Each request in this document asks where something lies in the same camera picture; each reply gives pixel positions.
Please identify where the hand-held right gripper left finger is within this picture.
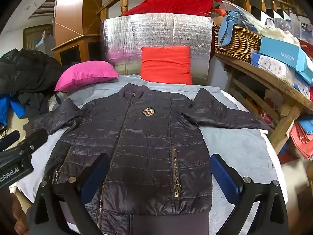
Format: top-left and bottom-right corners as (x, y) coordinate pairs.
(27, 153), (112, 235)

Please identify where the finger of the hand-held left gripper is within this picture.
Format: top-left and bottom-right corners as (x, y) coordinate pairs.
(19, 128), (49, 161)
(0, 130), (20, 152)

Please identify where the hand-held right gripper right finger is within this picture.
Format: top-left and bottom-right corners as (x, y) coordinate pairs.
(209, 153), (290, 235)

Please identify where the dark quilted zip jacket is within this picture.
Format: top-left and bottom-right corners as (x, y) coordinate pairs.
(31, 83), (269, 235)

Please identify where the person's left forearm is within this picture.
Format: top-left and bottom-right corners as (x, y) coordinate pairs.
(10, 193), (28, 235)

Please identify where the bright blue jacket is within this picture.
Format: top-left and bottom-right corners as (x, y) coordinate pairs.
(0, 94), (26, 126)

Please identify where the grey blanket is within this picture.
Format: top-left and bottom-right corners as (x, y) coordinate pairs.
(15, 75), (288, 235)

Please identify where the clear plastic bag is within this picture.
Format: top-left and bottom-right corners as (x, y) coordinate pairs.
(48, 92), (74, 114)

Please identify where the black jacket pile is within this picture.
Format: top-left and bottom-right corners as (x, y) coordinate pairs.
(0, 48), (61, 118)

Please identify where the white bed sheet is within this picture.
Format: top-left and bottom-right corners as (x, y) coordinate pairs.
(220, 89), (289, 201)

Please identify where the pink pillow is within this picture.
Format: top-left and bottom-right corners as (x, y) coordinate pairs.
(54, 61), (120, 92)

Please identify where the coral folded cloth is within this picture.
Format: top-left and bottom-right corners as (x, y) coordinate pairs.
(290, 121), (313, 159)

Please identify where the wooden cabinet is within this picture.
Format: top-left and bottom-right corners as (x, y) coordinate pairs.
(51, 34), (103, 65)

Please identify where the wooden table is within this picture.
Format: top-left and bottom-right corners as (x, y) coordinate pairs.
(215, 52), (313, 155)

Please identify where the white patterned box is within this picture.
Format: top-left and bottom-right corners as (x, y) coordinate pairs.
(251, 52), (297, 85)

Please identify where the red pillow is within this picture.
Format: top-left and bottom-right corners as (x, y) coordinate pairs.
(140, 46), (193, 85)

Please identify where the copper panelled column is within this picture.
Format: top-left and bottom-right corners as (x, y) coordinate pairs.
(54, 0), (103, 47)

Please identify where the wicker basket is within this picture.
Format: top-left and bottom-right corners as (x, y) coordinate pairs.
(213, 24), (262, 63)

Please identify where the blue cardboard box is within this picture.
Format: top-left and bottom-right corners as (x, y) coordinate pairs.
(259, 37), (313, 84)

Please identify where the cream fabric bundle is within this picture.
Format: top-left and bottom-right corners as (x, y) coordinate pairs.
(257, 27), (300, 47)

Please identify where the light blue cloth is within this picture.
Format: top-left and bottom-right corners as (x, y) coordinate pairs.
(218, 10), (247, 46)

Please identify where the silver foil insulation mat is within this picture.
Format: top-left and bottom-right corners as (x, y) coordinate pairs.
(100, 13), (213, 85)

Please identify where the wooden stair railing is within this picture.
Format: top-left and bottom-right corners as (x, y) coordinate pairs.
(96, 0), (313, 21)

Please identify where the red velvet cloth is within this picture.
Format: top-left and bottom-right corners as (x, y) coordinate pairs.
(121, 0), (222, 17)

